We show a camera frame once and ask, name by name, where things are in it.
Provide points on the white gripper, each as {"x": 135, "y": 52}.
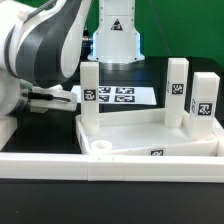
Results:
{"x": 55, "y": 98}

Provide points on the white desk top tray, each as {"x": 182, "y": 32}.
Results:
{"x": 143, "y": 133}

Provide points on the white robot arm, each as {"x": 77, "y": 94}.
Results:
{"x": 39, "y": 49}

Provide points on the fiducial marker plate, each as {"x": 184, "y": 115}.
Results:
{"x": 122, "y": 95}

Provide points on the white U-shaped obstacle fence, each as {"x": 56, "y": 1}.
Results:
{"x": 100, "y": 167}

